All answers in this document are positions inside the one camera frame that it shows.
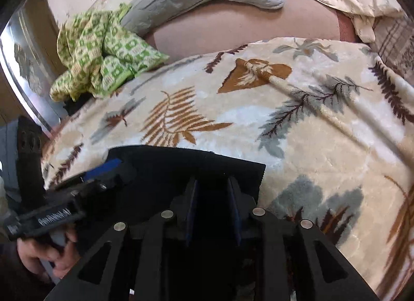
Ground green checked quilt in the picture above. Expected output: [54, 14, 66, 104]
[50, 3, 170, 103]

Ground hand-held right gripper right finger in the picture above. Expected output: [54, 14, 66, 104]
[226, 176, 380, 301]

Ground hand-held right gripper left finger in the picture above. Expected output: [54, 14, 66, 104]
[45, 176, 198, 301]

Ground striped bedcover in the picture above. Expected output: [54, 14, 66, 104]
[369, 13, 414, 78]

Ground mirrored wardrobe door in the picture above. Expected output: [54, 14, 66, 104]
[0, 0, 70, 133]

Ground person's left forearm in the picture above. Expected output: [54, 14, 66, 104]
[0, 243, 52, 301]

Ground pink bed sheet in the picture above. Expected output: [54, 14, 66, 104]
[145, 0, 359, 62]

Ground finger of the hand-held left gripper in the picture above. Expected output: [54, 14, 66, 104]
[82, 158, 130, 180]
[55, 168, 138, 199]

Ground person's left hand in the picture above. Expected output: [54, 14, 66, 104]
[16, 231, 80, 285]

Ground black pants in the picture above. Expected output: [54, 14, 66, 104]
[69, 146, 266, 301]

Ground leaf print blanket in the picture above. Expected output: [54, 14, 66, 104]
[40, 37, 414, 298]

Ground black cloth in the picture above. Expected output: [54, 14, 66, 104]
[63, 96, 98, 117]

